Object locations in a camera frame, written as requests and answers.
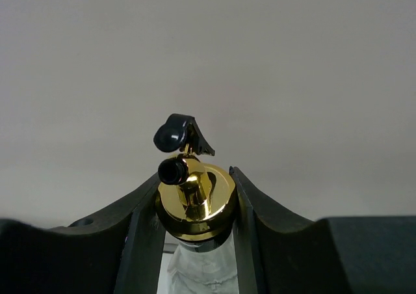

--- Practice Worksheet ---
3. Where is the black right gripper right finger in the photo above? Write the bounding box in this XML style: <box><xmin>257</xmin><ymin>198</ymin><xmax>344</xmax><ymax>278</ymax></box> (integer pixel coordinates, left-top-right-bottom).
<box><xmin>229</xmin><ymin>167</ymin><xmax>415</xmax><ymax>293</ymax></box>

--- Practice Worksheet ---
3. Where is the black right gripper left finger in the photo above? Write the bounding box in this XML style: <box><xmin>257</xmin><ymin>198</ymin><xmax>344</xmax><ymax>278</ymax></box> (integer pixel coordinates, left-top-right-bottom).
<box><xmin>1</xmin><ymin>176</ymin><xmax>165</xmax><ymax>293</ymax></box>

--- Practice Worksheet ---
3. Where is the clear glass oil dispenser bottle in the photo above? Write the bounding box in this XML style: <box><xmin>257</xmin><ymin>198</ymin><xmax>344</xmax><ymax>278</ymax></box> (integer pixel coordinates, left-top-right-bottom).
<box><xmin>153</xmin><ymin>114</ymin><xmax>239</xmax><ymax>293</ymax></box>

